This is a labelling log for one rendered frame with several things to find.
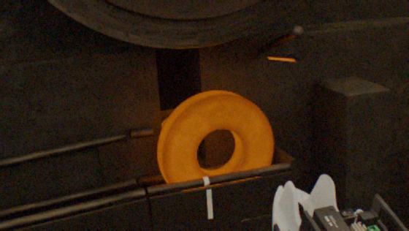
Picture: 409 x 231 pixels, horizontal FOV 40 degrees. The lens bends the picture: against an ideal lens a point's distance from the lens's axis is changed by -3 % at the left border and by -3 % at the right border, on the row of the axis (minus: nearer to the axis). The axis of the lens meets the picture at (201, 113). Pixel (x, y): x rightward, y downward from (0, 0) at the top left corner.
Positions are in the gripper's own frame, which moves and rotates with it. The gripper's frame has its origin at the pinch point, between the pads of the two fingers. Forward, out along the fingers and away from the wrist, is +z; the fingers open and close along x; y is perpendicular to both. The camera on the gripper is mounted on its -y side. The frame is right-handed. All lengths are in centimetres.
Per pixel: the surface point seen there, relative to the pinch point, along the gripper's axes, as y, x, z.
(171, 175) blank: -8.4, 7.0, 17.1
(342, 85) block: -1.4, -18.5, 21.3
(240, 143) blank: -6.7, -2.9, 19.0
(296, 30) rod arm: 12.4, -5.1, 12.2
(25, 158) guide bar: -7.7, 24.7, 24.1
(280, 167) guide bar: -8.7, -7.1, 15.1
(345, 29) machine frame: 3.1, -22.9, 29.3
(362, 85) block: -1.1, -21.1, 20.2
